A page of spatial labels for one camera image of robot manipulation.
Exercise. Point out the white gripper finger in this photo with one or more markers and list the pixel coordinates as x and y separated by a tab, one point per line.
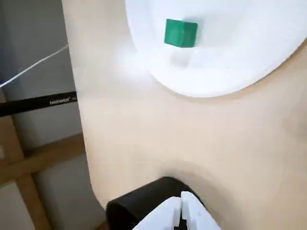
160	215
199	214

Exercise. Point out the green cube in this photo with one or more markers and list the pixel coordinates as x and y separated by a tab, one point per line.
180	33

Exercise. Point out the white paper dish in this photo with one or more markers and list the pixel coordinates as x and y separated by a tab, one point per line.
216	48

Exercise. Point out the black tripod leg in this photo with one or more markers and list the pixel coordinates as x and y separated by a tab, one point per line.
36	104

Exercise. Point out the wooden frame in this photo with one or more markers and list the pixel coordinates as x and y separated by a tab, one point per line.
28	163

